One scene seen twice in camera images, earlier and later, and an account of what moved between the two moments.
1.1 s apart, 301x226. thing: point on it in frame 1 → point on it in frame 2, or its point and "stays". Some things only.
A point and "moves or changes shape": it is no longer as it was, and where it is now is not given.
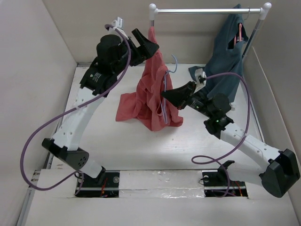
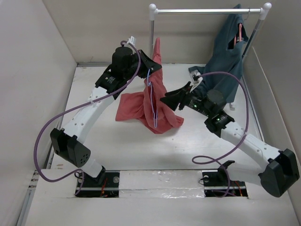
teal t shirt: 225,56 stays
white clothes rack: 263,11 stays
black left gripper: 146,49 → 153,66
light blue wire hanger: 164,101 → 154,115
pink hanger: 240,34 stays
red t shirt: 149,106 moves or changes shape
